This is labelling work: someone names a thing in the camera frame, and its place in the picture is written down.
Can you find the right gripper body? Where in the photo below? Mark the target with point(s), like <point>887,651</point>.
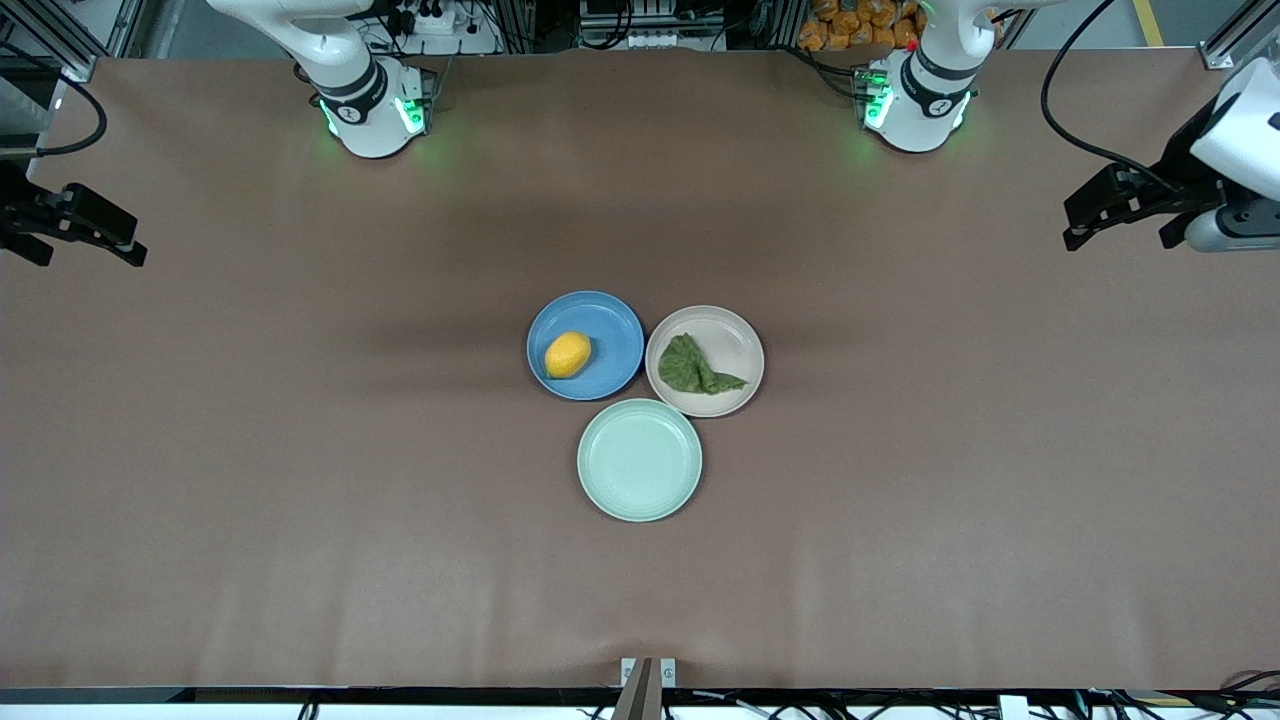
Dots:
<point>20,213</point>

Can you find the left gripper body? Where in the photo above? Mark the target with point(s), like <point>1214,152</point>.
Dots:
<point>1183,170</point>

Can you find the green lettuce leaf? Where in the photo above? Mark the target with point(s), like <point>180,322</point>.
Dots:
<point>690,368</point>

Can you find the yellow lemon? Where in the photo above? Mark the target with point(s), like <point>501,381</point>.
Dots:
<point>568,355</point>

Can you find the orange snack bag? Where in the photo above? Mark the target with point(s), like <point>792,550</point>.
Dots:
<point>850,25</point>

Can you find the white power strip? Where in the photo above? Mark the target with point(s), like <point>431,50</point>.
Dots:
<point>440,25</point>

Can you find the beige plate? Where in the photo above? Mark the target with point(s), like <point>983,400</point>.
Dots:
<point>730,340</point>

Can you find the white electronics box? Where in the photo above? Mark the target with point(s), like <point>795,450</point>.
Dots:
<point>650,25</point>

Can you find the blue plate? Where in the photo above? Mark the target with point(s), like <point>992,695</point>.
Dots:
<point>610,335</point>

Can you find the pale green plate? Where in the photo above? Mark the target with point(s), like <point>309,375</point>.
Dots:
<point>640,460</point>

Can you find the aluminium frame profile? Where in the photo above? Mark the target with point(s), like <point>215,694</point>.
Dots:
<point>60,40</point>
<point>1235,35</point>

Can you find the metal table edge bracket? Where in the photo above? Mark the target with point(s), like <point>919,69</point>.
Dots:
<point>668,672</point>

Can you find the brown camera mount strut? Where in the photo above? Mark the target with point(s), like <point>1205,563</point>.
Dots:
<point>640,695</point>

